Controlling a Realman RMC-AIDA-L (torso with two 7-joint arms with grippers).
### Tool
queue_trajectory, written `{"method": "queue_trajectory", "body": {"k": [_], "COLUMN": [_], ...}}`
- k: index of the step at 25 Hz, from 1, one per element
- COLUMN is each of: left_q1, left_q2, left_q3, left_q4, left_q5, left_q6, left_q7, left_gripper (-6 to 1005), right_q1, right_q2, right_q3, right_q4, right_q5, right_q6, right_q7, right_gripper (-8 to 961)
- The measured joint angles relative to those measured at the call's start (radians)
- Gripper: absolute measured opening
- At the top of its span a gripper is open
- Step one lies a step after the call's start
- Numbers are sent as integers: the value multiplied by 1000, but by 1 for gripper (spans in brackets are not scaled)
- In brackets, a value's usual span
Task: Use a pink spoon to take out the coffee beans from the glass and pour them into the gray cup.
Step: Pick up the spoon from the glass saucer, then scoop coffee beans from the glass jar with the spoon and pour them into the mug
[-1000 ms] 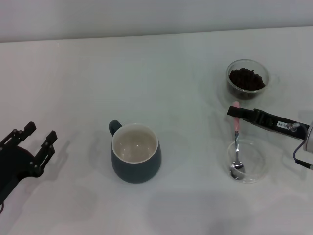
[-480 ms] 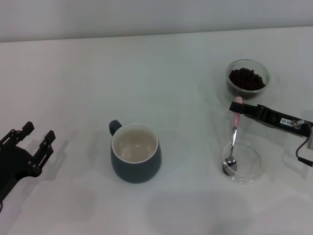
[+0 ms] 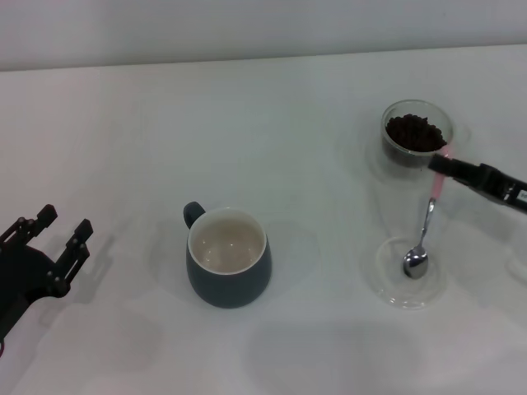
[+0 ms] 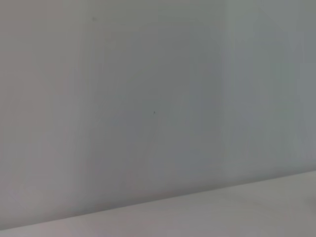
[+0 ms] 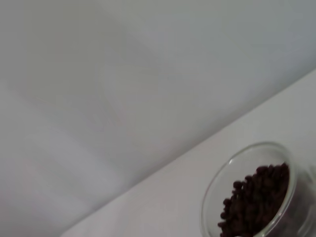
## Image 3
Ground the pink-handled metal spoon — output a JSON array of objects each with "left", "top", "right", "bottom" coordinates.
[{"left": 402, "top": 143, "right": 455, "bottom": 280}]

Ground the clear glass saucer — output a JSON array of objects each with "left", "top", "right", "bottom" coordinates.
[{"left": 376, "top": 235, "right": 448, "bottom": 311}]

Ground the clear glass cup with handle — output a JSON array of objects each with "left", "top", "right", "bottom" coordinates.
[{"left": 380, "top": 98, "right": 459, "bottom": 170}]

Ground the dark grey ceramic mug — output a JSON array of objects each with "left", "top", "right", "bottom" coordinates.
[{"left": 183, "top": 201, "right": 273, "bottom": 309}]

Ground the pile of coffee beans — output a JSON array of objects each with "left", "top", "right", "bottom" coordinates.
[{"left": 385, "top": 114, "right": 449, "bottom": 168}]

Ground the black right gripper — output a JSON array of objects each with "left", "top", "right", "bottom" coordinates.
[{"left": 427, "top": 156, "right": 527, "bottom": 213}]

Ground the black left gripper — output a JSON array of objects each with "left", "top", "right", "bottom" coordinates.
[{"left": 0, "top": 204, "right": 94, "bottom": 342}]

